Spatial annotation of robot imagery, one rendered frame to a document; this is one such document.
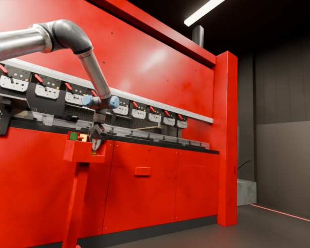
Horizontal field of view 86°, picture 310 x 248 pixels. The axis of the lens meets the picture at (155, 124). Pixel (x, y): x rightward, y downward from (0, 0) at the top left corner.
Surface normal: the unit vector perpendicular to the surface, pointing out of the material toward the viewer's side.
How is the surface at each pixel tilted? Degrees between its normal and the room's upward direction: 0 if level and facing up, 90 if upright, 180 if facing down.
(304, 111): 90
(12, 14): 90
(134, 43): 90
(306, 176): 90
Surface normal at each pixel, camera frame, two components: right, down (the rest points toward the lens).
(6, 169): 0.55, -0.11
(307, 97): -0.80, -0.18
